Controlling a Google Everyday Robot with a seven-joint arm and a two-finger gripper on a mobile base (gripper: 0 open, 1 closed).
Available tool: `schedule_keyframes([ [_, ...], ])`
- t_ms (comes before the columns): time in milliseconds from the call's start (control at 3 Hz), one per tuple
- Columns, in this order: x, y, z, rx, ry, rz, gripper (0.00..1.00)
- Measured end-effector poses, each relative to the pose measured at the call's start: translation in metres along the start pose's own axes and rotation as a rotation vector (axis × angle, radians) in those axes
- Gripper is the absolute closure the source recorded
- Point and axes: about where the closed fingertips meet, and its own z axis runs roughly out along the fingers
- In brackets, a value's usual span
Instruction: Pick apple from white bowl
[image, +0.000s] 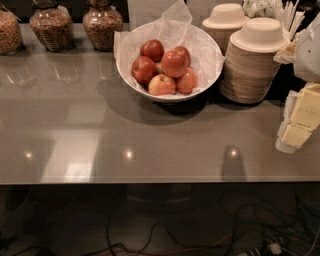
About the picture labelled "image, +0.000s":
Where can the stack of paper bowls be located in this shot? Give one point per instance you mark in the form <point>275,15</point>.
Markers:
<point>224,20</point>
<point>249,66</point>

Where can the orange-red apple right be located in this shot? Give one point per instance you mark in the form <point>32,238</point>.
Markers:
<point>187,82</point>

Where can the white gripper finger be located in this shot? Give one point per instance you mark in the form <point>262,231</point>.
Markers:
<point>280,144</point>

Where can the red apple back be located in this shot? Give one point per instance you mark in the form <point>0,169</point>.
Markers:
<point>152,49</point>

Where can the white plastic cutlery bundle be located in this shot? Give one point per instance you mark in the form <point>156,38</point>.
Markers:
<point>284,12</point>

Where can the dark red apple behind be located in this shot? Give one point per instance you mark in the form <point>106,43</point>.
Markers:
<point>186,52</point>

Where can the white tissue paper liner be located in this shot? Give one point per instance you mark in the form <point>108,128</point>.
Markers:
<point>203,56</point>

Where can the white ceramic bowl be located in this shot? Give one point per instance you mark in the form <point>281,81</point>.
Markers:
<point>173,96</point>

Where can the rear stack of paper bowls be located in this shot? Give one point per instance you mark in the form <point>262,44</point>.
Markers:
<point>224,20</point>

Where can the glass jar of granola right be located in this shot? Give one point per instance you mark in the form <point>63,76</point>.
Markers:
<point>101,22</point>

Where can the glass jar of granola middle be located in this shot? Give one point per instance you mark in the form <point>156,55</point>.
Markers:
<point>52,25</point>

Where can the glass jar of granola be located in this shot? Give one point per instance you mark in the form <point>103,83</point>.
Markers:
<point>52,25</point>
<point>101,22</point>

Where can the front stack of paper bowls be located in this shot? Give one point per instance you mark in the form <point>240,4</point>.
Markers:
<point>249,66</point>

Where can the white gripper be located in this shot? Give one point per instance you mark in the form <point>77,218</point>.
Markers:
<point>309,55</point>

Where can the white power adapter on floor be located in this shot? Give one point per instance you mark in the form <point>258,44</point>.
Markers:
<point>275,249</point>

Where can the large red apple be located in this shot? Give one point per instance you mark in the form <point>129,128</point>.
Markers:
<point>174,63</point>

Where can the glass jar of cereal left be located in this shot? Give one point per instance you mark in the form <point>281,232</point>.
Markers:
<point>11,39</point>

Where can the yellow-red apple front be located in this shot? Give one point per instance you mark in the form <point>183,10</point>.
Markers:
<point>161,84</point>

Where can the red apple left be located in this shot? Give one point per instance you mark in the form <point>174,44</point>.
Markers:
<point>143,69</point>

